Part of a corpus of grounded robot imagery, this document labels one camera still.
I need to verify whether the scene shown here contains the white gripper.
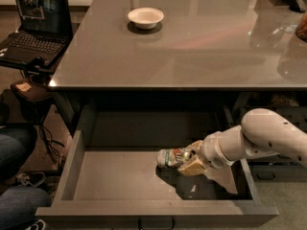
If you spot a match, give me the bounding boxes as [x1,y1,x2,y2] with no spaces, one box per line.
[177,131,233,176]

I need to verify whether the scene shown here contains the green white 7up can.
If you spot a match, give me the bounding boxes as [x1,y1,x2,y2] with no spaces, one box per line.
[156,149,195,169]

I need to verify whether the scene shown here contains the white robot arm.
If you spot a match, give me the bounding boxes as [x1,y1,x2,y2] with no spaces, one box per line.
[177,108,307,176]

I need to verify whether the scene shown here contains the open grey top drawer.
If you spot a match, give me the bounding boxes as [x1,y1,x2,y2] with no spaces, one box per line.
[35,104,279,230]

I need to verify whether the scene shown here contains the white bowl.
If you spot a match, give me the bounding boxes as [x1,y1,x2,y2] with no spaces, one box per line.
[128,8,164,30]

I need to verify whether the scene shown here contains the dark sneaker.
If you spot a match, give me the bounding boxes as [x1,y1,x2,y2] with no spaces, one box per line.
[16,172,45,188]

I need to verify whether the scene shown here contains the person leg in jeans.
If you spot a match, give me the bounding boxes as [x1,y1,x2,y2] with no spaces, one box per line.
[0,125,37,178]

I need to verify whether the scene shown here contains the black laptop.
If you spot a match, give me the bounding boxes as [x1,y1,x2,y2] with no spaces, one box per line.
[0,0,73,68]

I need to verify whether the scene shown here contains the black cables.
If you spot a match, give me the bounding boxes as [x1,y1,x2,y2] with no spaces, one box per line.
[37,112,66,170]

